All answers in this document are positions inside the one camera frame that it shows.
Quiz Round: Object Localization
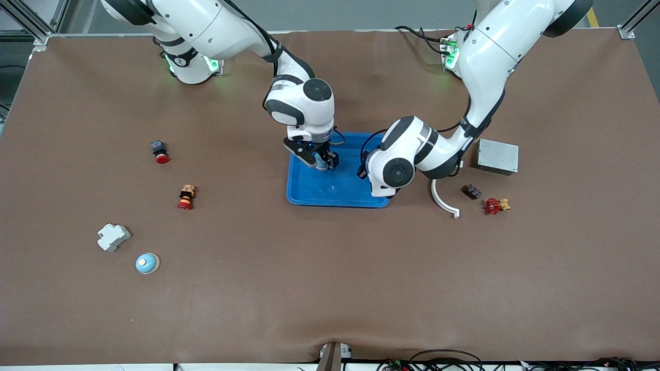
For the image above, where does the black looped cable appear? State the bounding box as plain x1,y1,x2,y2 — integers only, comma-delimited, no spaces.
410,349,484,371

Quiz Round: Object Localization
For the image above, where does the aluminium frame post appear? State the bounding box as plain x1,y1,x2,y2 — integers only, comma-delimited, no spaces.
0,0,70,52
619,0,660,39

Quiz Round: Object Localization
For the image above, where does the brass valve with red handle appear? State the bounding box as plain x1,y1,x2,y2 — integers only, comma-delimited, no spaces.
484,197,512,215

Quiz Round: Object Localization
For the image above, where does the grey metal power supply box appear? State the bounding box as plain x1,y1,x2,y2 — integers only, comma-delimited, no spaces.
475,138,520,176

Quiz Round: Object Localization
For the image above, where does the black left arm base cable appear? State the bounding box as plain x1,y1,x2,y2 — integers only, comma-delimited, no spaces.
394,25,449,55

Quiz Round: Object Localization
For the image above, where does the blue plastic tray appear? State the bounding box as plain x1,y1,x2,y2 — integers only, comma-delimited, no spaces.
286,131,391,208

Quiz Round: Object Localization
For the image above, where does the white curved pipe clamp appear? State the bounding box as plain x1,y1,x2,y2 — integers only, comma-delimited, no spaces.
432,178,461,219

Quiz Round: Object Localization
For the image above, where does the black cable bundle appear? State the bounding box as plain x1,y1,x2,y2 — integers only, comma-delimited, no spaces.
526,357,660,371

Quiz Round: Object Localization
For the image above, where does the white circuit breaker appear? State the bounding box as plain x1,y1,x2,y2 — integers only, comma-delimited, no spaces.
97,223,131,252

